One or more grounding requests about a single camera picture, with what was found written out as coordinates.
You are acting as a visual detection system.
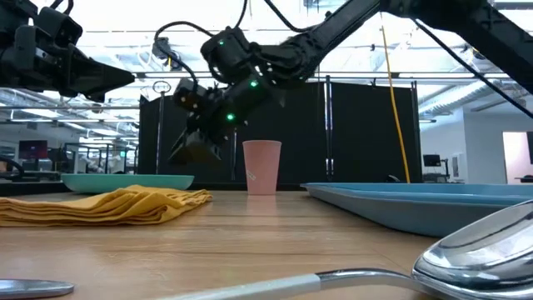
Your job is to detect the blue plastic tray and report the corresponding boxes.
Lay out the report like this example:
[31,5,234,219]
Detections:
[300,182,533,239]

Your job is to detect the dark monitor screen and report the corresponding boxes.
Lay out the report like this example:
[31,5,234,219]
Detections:
[17,139,49,161]

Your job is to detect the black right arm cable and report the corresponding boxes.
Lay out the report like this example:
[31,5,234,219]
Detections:
[411,17,533,120]

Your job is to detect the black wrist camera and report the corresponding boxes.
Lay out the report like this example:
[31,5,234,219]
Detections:
[37,5,84,48]
[172,77,208,113]

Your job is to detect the yellow cloth napkin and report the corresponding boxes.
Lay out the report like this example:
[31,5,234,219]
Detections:
[0,184,214,228]

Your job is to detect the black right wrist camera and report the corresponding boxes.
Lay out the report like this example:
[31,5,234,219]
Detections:
[172,77,208,113]

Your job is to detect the teal plate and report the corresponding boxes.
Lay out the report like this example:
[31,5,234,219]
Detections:
[60,172,196,195]

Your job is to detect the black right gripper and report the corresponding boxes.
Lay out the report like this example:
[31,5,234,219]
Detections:
[167,74,285,165]

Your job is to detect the pink plastic cup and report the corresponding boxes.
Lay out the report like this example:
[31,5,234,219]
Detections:
[242,139,283,197]

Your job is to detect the black partition screen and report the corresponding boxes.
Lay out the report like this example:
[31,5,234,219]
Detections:
[137,80,422,187]

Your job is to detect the orange-handled metal spoon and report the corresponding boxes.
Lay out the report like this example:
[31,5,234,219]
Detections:
[153,199,533,300]

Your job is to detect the cream-handled table knife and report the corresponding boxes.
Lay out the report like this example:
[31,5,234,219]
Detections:
[0,278,76,300]

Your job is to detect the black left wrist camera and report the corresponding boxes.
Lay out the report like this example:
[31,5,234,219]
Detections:
[37,5,84,48]

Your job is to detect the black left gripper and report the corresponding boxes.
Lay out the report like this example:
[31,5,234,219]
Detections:
[0,24,136,103]

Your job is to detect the yellow hanging cable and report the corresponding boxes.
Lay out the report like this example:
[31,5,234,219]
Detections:
[379,12,411,185]

